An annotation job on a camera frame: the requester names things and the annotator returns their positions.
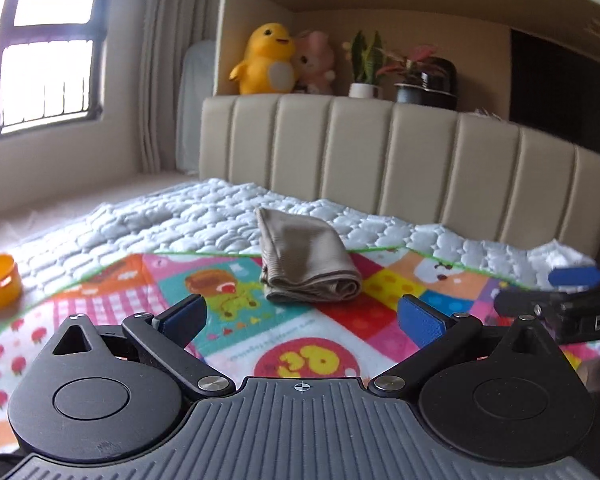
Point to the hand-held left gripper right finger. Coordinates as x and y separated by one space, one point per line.
422 322

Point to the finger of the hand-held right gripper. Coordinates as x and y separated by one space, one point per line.
525 302
575 277

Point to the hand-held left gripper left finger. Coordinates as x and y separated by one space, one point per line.
182 317

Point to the beige ribbed top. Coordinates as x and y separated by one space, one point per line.
300 250

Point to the white crumpled cloth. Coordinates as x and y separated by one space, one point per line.
560 257

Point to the colourful patchwork quilt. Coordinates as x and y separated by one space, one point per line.
190 220

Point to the beige padded headboard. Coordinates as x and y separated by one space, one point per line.
415 170

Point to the orange plastic container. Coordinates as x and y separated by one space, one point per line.
0 285

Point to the dark wardrobe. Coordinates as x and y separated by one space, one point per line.
555 90

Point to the white covered appliance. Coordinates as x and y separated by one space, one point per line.
192 110

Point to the pink-leaf plant in dark pot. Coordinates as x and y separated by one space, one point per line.
410 94

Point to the black round vase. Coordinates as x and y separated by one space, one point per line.
442 85

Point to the snake plant in white pot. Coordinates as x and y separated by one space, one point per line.
364 91

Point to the beige curtain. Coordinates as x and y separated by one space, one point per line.
165 60

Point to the barred window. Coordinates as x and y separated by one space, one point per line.
45 85

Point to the yellow duck plush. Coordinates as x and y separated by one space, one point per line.
265 60

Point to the pink plush toy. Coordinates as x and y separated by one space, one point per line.
315 60

